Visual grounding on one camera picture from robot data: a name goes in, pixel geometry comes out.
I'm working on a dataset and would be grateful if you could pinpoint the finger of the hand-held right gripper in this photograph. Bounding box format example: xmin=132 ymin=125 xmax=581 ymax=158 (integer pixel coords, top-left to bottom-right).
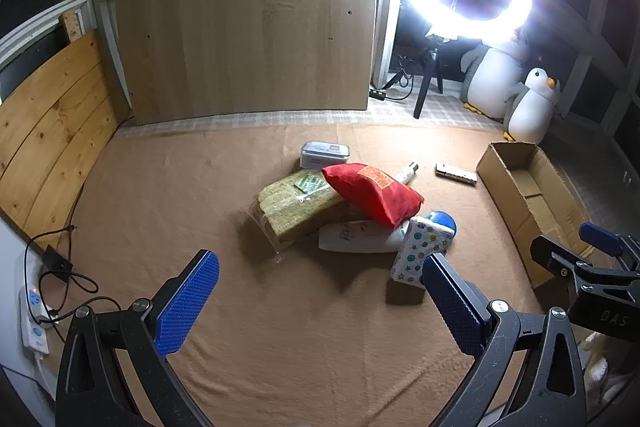
xmin=579 ymin=222 xmax=640 ymax=272
xmin=530 ymin=234 xmax=640 ymax=294

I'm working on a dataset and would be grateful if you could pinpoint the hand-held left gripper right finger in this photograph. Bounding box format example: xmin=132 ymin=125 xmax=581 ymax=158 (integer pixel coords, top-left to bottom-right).
xmin=421 ymin=252 xmax=589 ymax=427

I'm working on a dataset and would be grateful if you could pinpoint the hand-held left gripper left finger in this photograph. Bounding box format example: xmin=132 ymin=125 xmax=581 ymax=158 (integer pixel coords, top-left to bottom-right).
xmin=55 ymin=249 xmax=220 ymax=427

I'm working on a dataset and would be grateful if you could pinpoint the cardboard box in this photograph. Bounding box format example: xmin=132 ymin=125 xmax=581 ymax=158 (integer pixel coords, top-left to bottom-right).
xmin=475 ymin=141 xmax=593 ymax=290

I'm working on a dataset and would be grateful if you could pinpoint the patterned tissue pack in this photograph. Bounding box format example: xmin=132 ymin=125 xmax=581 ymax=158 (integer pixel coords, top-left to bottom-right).
xmin=389 ymin=216 xmax=456 ymax=288

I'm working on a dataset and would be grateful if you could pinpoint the blue round jar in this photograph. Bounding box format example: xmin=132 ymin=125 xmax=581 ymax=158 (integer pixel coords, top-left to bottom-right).
xmin=425 ymin=209 xmax=457 ymax=253

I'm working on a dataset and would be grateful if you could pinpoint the white lotion bottle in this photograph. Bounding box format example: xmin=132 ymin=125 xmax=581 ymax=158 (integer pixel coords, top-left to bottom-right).
xmin=317 ymin=219 xmax=408 ymax=254

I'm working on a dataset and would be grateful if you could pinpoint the patterned lighter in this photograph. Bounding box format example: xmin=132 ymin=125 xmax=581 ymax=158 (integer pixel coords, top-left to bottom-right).
xmin=434 ymin=163 xmax=478 ymax=188

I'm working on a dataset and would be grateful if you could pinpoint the red snack bag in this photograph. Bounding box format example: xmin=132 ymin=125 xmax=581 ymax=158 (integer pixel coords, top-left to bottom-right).
xmin=321 ymin=163 xmax=425 ymax=230

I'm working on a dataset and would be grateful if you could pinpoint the small pink bottle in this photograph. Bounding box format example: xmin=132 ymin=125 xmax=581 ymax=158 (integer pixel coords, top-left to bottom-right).
xmin=392 ymin=161 xmax=420 ymax=186

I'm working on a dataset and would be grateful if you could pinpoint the person's right hand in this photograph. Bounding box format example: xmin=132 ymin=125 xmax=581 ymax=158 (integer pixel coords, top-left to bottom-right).
xmin=580 ymin=331 xmax=623 ymax=404

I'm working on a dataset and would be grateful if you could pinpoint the black charger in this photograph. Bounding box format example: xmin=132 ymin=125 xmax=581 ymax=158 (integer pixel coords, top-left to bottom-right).
xmin=42 ymin=244 xmax=73 ymax=272

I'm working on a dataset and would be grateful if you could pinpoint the small penguin plush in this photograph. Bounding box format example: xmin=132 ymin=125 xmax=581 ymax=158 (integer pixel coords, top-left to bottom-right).
xmin=501 ymin=67 xmax=562 ymax=145

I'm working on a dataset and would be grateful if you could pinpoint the white power strip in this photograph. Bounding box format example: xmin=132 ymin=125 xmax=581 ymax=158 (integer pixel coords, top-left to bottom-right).
xmin=19 ymin=287 xmax=51 ymax=355

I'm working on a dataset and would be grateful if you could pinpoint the large penguin plush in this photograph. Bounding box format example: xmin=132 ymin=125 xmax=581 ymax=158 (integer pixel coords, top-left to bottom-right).
xmin=459 ymin=32 xmax=531 ymax=116

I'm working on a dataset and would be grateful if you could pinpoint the grey tin box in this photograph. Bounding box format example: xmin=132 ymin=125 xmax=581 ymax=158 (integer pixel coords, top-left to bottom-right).
xmin=300 ymin=140 xmax=351 ymax=171

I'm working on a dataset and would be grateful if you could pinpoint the checked bed sheet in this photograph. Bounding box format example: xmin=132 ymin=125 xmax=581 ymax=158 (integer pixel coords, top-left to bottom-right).
xmin=117 ymin=94 xmax=506 ymax=140

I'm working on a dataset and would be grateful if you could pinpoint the black tripod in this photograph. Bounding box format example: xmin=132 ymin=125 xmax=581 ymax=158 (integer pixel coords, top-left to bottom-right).
xmin=385 ymin=34 xmax=446 ymax=120

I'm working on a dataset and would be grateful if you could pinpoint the pine wood panel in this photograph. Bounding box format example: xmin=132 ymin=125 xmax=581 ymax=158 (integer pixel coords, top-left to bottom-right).
xmin=0 ymin=29 xmax=132 ymax=238

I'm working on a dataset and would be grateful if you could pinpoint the large wooden board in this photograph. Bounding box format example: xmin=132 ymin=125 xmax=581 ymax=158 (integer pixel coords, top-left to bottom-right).
xmin=114 ymin=0 xmax=379 ymax=126

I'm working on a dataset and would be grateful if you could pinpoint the black power adapter with cable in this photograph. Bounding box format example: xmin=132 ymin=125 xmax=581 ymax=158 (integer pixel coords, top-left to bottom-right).
xmin=22 ymin=224 xmax=121 ymax=323

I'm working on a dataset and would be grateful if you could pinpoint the white power cable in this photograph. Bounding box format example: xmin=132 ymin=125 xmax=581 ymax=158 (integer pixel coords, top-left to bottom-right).
xmin=34 ymin=352 xmax=57 ymax=400

